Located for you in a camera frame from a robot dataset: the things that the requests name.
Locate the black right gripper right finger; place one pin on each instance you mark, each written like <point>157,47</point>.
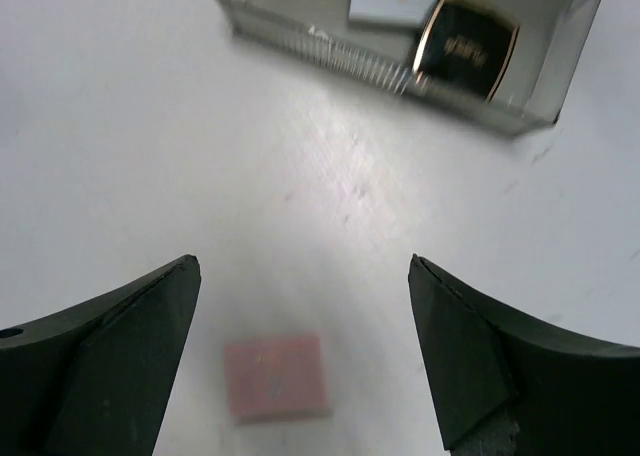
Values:
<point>506,383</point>

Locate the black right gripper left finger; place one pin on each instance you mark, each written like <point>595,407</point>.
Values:
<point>96,378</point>

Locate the black gold-edged compact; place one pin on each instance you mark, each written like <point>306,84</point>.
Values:
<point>467,44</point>

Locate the pink makeup packet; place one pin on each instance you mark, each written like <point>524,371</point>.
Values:
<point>281,378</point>

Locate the clear acrylic organizer with drawers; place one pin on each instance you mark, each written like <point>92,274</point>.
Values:
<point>532,92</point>

